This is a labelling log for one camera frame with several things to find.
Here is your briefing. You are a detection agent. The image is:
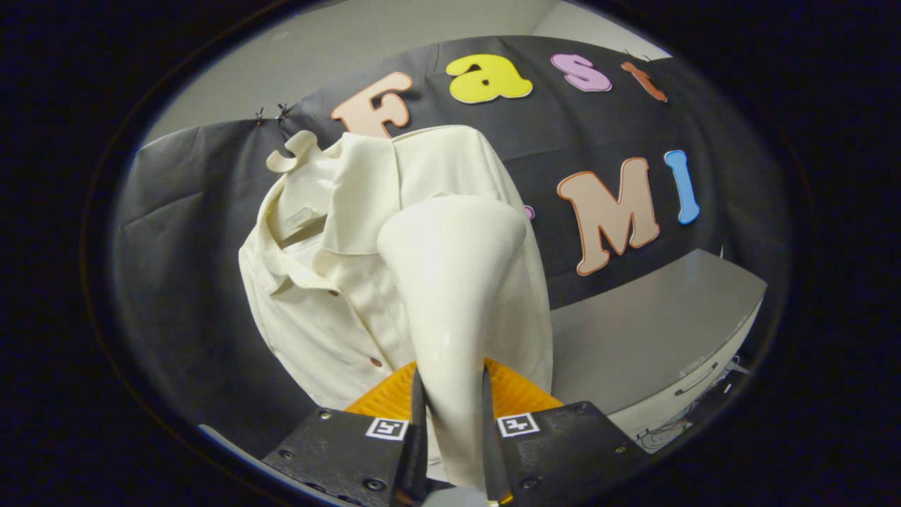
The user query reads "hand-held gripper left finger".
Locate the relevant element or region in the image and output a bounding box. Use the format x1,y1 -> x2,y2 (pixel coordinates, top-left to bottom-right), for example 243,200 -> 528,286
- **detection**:
260,362 -> 431,507

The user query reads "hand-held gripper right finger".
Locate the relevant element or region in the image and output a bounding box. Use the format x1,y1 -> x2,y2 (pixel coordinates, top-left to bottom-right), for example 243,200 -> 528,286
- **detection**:
481,359 -> 648,507

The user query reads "cream button-up shirt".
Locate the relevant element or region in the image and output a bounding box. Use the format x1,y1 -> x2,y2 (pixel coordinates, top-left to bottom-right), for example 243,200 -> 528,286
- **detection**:
238,125 -> 555,413

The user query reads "cream garment steamer head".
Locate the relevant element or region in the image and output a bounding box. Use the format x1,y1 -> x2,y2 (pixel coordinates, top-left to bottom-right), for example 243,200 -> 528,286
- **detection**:
377,195 -> 529,494

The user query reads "cream clothes hanger hook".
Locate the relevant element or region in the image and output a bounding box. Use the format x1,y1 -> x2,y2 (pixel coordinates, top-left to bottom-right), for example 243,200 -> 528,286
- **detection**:
265,130 -> 321,174

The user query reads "white cabinet with grey top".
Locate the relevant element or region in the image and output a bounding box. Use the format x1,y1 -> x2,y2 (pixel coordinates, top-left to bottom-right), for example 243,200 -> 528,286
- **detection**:
549,248 -> 768,451

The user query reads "black backdrop cloth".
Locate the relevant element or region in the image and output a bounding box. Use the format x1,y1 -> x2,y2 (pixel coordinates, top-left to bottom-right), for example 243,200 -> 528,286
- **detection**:
113,35 -> 793,458

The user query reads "black cabinet handle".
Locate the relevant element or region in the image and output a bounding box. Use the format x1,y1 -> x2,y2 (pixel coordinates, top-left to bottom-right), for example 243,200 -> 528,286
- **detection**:
674,362 -> 720,396

